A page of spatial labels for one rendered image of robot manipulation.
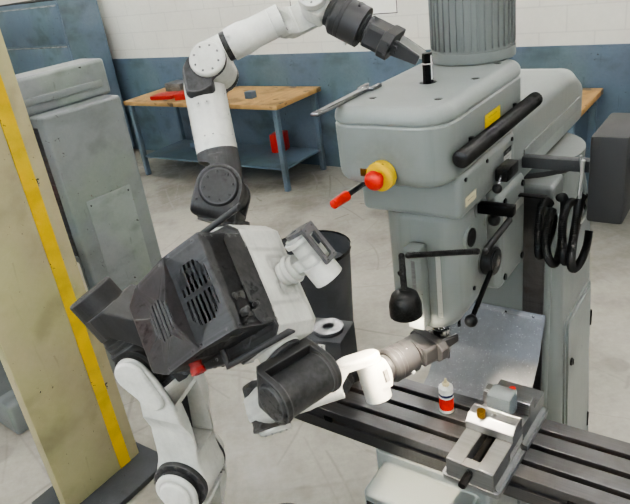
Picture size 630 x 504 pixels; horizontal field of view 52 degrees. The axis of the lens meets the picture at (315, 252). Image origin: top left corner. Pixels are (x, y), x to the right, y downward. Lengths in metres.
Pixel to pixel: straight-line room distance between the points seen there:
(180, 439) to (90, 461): 1.65
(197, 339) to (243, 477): 2.02
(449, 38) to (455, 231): 0.45
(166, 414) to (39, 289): 1.38
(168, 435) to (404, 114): 0.94
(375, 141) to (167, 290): 0.50
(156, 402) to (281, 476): 1.67
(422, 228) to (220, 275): 0.50
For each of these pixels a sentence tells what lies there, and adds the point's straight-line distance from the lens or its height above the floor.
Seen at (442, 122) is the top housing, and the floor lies 1.86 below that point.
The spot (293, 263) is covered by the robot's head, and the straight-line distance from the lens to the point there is 1.30.
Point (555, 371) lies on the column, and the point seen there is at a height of 0.91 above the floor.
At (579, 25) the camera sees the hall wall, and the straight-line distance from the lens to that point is 5.69.
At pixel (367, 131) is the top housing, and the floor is 1.85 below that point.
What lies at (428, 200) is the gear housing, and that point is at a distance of 1.37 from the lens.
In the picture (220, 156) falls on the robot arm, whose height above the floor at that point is 1.81.
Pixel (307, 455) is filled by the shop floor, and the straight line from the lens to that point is 3.22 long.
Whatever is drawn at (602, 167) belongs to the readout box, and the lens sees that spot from 1.59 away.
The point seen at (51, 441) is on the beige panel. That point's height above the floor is 0.42.
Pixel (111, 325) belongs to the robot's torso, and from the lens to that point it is 1.49.
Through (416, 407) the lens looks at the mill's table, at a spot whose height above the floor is 0.96.
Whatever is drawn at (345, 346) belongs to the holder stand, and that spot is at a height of 1.12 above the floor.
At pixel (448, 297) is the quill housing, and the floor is 1.42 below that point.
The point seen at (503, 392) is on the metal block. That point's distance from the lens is 1.72.
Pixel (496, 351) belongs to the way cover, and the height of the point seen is 1.00.
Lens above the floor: 2.19
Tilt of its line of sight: 26 degrees down
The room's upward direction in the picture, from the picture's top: 8 degrees counter-clockwise
